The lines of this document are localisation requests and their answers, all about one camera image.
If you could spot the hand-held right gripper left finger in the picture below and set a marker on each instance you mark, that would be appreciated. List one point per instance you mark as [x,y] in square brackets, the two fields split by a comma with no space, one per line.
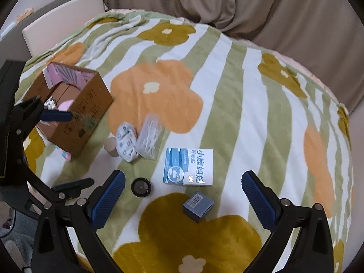
[113,194]

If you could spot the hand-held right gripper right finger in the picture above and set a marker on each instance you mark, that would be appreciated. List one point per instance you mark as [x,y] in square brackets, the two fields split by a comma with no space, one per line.
[256,196]

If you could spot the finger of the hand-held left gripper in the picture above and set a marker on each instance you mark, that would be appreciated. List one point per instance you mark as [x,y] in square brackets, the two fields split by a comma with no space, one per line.
[72,186]
[55,116]

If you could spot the silver blister pack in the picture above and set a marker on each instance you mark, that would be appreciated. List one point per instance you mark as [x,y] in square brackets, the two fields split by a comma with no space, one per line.
[51,103]

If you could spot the pink fuzzy sock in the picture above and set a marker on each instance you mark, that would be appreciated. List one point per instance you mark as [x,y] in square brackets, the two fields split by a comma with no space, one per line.
[66,105]

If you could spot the round black lid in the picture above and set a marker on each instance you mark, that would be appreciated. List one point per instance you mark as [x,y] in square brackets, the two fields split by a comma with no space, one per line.
[141,187]

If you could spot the brown cardboard box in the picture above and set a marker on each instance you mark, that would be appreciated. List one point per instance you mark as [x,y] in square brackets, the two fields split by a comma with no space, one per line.
[91,99]

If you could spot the brown cardboard roll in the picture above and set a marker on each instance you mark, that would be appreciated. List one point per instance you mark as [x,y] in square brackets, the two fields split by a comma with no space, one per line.
[111,146]

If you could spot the white patterned soft pack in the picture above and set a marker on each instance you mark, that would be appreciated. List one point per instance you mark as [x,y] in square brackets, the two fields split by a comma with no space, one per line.
[126,143]

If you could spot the small dark blue box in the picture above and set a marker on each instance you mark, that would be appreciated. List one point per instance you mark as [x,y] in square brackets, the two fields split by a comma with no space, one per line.
[197,206]

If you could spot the clear bag of cotton swabs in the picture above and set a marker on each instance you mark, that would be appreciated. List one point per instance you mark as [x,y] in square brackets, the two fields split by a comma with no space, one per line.
[149,139]

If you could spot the blue and white box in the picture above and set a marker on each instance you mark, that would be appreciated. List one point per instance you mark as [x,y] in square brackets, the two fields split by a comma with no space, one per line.
[187,162]

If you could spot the pink printed card insert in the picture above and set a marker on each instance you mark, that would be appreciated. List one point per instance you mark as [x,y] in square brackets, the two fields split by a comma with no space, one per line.
[61,74]

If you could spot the white padded headboard panel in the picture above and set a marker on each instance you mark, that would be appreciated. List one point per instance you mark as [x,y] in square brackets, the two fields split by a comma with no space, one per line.
[62,17]

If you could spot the peach coloured cloth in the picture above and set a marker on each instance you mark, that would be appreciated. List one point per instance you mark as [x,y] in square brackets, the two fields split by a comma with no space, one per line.
[25,14]

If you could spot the striped flower blanket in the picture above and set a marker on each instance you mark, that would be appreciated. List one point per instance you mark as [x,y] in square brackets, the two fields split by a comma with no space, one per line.
[227,91]

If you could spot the grey headboard frame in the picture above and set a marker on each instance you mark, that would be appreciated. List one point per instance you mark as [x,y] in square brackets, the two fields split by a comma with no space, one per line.
[11,42]

